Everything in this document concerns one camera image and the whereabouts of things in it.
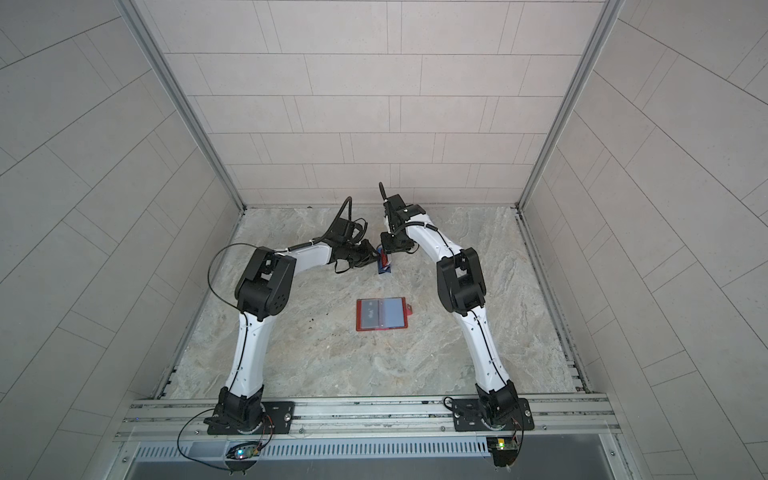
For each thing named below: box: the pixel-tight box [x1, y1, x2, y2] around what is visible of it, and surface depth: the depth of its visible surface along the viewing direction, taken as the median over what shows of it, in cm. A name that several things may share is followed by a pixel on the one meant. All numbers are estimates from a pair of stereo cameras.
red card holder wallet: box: [355, 297, 413, 332], surface depth 90 cm
